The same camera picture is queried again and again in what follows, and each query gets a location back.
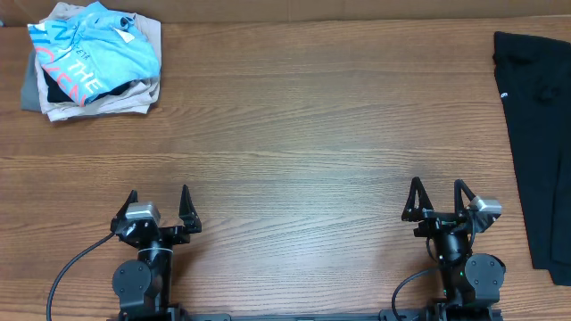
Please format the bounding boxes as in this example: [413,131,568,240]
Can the light blue printed t-shirt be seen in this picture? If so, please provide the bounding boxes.
[28,2,161,107]

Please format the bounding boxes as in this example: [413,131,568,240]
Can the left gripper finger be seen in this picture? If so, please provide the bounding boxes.
[178,185,202,234]
[112,190,138,228]

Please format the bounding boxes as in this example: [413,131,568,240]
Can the grey folded garment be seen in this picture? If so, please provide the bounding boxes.
[21,51,41,112]

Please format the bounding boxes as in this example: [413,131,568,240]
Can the beige folded garment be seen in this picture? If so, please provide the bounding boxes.
[35,2,161,121]

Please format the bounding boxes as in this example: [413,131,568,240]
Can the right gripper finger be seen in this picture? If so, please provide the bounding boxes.
[454,179,476,214]
[401,177,434,222]

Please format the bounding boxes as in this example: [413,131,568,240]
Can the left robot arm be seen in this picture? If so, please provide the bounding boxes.
[111,185,202,321]

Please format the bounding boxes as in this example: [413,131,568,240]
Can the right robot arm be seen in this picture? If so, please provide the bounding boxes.
[391,177,507,321]

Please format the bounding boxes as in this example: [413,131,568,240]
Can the black folded garment in pile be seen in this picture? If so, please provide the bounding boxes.
[43,71,130,103]

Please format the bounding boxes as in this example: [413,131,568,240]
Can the black polo shirt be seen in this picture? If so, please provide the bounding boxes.
[493,31,570,286]

